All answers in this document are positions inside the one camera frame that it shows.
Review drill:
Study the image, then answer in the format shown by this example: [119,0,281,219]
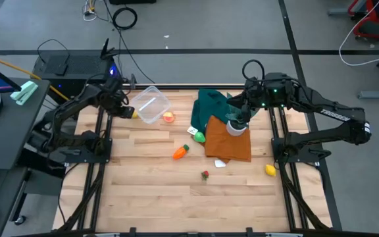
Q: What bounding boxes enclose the orange cloth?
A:
[204,115,253,165]

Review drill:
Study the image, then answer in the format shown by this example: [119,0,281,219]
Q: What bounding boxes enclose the yellow pole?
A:
[0,50,70,102]

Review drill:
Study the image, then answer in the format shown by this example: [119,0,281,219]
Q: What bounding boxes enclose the black computer tower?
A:
[32,38,124,99]

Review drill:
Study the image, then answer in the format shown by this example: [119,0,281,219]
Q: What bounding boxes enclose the black rear frame rail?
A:
[120,82,246,90]

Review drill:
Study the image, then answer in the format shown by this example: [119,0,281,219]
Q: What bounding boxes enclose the red stool with black seat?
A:
[347,0,379,42]

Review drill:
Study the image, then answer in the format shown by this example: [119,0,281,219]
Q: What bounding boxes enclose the black side desk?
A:
[0,77,51,237]

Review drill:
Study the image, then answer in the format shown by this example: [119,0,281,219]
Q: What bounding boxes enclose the clear plastic tupperware container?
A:
[129,85,172,125]

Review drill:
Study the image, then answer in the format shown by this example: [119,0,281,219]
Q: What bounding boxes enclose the green toy pear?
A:
[193,131,207,144]

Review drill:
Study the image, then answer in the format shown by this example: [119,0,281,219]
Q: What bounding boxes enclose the orange toy carrot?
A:
[172,144,190,161]

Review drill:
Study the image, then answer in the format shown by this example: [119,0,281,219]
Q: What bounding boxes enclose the black coiled floor cable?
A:
[111,6,138,31]

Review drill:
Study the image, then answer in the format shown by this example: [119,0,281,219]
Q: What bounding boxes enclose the black right frame rails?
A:
[268,105,334,231]

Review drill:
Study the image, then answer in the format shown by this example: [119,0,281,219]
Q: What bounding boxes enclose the mint green stapler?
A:
[10,80,39,106]

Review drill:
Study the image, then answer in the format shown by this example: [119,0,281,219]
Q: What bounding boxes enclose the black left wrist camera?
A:
[103,76,123,93]

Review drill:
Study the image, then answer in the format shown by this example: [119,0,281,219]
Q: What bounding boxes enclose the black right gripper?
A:
[226,77,271,123]

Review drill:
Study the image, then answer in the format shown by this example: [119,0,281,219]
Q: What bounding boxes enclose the white floor cable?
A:
[338,0,379,66]

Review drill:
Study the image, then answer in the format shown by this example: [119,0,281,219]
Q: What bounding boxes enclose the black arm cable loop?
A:
[241,59,266,83]

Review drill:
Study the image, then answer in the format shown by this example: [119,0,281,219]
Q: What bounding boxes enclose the black frame rails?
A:
[57,105,114,231]
[268,105,334,231]

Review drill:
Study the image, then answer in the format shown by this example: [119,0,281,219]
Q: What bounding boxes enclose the dark green cloth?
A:
[190,88,261,134]

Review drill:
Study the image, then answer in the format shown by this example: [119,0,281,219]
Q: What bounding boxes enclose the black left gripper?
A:
[105,89,136,119]

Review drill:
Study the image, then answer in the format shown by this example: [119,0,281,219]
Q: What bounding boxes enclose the black left frame rails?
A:
[57,105,114,231]

